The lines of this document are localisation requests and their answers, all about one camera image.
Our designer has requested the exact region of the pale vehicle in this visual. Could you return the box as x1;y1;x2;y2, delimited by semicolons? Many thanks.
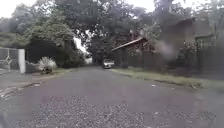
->
102;58;115;70

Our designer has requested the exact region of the building with sloped roof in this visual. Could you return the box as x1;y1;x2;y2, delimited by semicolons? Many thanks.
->
110;36;156;69

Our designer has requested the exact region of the grey gravel road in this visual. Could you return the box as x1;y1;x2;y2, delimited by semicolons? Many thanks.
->
0;65;224;128

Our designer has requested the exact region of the row of trees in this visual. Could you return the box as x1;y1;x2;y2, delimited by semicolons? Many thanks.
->
0;0;224;68

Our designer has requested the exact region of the grass verge with kerb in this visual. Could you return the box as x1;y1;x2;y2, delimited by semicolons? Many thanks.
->
111;67;224;91

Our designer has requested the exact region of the pale spiky plant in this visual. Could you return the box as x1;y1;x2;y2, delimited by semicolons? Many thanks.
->
35;56;58;75

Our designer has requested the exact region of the dark green hedge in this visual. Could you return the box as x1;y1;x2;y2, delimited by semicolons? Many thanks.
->
25;39;84;69

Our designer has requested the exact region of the dark fence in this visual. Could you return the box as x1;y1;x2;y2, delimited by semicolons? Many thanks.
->
146;33;224;81

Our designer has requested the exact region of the white gate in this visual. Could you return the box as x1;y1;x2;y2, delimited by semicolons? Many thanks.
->
0;47;27;75

